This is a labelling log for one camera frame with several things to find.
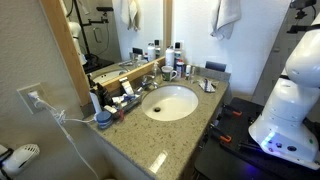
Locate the white terry towel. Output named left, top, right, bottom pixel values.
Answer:
left=209, top=0, right=242, bottom=41

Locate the black camera stand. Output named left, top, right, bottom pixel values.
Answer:
left=286, top=0, right=318, bottom=35

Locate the blue round container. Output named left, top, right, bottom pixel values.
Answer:
left=96, top=110, right=114, bottom=130

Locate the chrome faucet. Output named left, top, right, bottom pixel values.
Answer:
left=139, top=74, right=161, bottom=91

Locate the white toothpaste tube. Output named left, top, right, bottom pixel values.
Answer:
left=118, top=76, right=135, bottom=96

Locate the beige wall outlet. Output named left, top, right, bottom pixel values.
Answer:
left=16, top=81, right=51, bottom=115

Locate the grey mug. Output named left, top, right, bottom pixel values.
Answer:
left=161, top=65, right=179, bottom=83

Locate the white oval sink basin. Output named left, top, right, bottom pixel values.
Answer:
left=141, top=83, right=200, bottom=122

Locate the wood framed wall mirror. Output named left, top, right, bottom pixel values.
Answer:
left=41, top=0, right=173, bottom=108

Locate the toiletry tray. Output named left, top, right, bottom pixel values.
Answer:
left=102, top=92, right=145, bottom=116

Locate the small white roll-on bottle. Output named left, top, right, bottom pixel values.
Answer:
left=184, top=64, right=193, bottom=81

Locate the small red item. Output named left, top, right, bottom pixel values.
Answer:
left=116, top=106, right=125, bottom=121

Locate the white hair dryer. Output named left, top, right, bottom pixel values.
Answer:
left=0, top=142, right=41, bottom=178

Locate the black orange clamp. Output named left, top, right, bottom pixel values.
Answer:
left=221, top=102, right=244, bottom=118
left=210, top=124, right=233, bottom=144

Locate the white power cable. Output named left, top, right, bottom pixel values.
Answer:
left=28, top=91, right=101, bottom=180

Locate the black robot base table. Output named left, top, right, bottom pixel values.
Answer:
left=193, top=96, right=320, bottom=180

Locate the clear soap dispenser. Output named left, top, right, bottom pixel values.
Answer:
left=152, top=60, right=162, bottom=85

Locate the small clear vial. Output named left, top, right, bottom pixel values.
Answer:
left=190, top=66, right=197, bottom=83

